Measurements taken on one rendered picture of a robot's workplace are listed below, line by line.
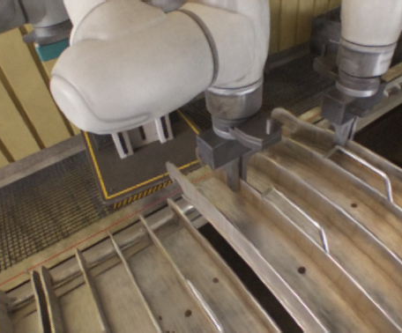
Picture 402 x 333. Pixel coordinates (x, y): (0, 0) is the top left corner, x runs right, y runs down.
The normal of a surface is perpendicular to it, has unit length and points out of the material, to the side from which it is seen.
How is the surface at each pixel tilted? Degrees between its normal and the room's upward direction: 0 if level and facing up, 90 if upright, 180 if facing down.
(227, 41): 77
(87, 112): 88
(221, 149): 90
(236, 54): 93
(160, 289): 8
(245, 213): 6
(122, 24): 25
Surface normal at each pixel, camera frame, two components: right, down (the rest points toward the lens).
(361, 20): -0.70, 0.60
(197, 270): -0.18, -0.79
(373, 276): -0.01, -0.62
